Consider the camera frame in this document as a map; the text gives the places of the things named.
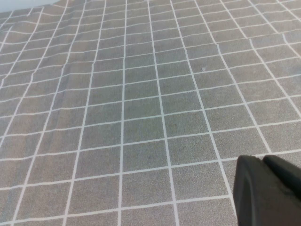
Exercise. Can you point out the grey white-checked tablecloth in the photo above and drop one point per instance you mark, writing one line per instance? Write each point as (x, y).
(131, 113)

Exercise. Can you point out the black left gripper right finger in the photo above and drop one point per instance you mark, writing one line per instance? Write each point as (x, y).
(285, 176)

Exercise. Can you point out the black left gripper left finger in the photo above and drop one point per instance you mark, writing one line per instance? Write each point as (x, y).
(256, 202)

